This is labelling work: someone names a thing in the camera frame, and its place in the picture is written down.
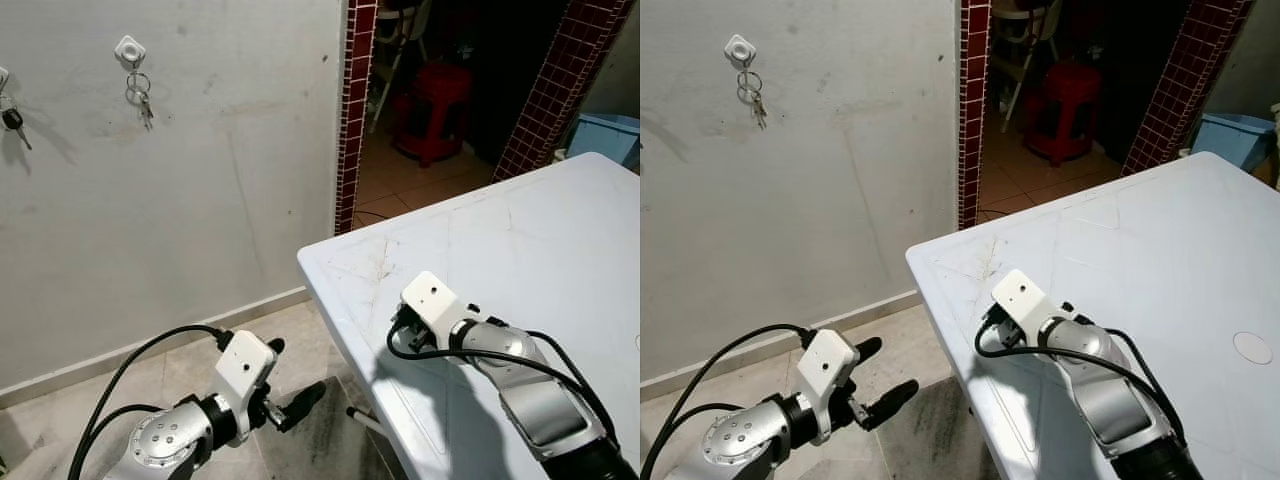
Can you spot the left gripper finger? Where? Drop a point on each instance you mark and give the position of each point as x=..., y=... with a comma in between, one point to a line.
x=868, y=347
x=890, y=400
x=272, y=345
x=305, y=400

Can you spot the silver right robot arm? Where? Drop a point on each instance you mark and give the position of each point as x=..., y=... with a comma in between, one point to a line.
x=530, y=390
x=1120, y=390

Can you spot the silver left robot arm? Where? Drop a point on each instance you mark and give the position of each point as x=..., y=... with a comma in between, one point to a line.
x=750, y=445
x=170, y=440

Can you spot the grey metal table leg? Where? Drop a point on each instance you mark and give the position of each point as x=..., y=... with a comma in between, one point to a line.
x=362, y=418

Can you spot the white plastic table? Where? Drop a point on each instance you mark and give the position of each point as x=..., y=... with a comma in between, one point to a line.
x=520, y=250
x=1130, y=250

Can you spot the red tiled pillar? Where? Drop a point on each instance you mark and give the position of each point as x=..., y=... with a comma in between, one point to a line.
x=1185, y=85
x=355, y=110
x=565, y=85
x=972, y=110

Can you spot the red plastic stool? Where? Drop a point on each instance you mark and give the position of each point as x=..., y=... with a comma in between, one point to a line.
x=1065, y=110
x=432, y=110

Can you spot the white plastic chair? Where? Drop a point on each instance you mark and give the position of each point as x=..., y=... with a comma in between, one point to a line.
x=1015, y=12
x=389, y=78

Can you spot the blue plastic bin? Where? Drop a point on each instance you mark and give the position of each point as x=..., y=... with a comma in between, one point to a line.
x=1235, y=135
x=610, y=135

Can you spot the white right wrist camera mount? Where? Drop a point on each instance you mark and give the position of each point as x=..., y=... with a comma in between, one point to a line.
x=430, y=300
x=1022, y=297

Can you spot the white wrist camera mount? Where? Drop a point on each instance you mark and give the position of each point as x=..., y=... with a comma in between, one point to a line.
x=830, y=375
x=1022, y=297
x=430, y=300
x=245, y=372

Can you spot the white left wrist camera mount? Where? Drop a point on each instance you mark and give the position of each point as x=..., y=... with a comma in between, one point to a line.
x=245, y=372
x=830, y=375

